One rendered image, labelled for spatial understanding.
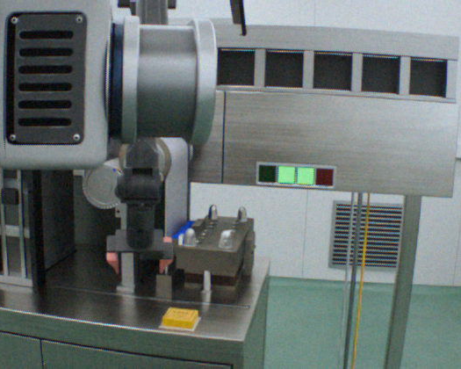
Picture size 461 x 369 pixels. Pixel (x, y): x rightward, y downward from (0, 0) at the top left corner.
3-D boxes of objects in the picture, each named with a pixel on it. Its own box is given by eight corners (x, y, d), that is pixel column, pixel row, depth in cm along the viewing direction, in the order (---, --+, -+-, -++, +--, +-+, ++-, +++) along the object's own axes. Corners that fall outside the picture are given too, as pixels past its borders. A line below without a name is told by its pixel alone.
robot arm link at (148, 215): (126, 208, 108) (155, 208, 109) (126, 185, 113) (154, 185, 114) (126, 234, 112) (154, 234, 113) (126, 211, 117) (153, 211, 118)
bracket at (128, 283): (116, 291, 149) (114, 179, 144) (124, 283, 155) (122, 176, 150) (133, 293, 148) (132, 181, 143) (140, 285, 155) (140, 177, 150)
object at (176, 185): (164, 245, 152) (165, 177, 149) (184, 225, 175) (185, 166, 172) (166, 245, 152) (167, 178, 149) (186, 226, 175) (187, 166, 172)
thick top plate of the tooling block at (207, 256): (176, 268, 149) (176, 246, 148) (205, 232, 188) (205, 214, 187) (235, 273, 146) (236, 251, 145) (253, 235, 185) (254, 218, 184)
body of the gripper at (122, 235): (115, 235, 120) (115, 209, 116) (162, 235, 122) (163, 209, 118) (116, 256, 115) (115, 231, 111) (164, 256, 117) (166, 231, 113)
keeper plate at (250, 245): (242, 275, 164) (244, 239, 162) (247, 265, 173) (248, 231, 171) (251, 276, 163) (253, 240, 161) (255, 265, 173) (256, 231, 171)
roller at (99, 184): (83, 205, 154) (83, 162, 152) (115, 190, 179) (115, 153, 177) (123, 208, 152) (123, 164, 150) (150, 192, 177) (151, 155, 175)
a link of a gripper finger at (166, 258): (138, 260, 126) (139, 230, 120) (169, 259, 128) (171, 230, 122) (139, 282, 121) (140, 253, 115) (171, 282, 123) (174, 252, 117)
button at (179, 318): (162, 327, 127) (162, 317, 127) (169, 315, 134) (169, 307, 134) (191, 330, 126) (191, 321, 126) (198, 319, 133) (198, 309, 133)
